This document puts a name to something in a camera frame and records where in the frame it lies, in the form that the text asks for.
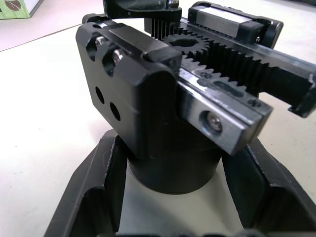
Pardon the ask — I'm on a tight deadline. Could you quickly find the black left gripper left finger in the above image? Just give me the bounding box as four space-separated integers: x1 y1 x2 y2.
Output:
43 130 129 237

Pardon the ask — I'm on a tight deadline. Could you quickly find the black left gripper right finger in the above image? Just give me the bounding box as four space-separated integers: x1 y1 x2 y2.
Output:
221 137 316 237

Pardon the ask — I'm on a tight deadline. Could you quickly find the black gripper body workpiece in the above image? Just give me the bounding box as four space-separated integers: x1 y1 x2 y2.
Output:
75 1 316 196

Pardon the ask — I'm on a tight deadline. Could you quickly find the black ribbed finger piece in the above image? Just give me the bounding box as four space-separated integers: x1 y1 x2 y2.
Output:
102 0 183 39

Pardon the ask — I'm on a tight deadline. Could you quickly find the green and white box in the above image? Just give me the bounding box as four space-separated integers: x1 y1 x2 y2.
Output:
0 0 44 20

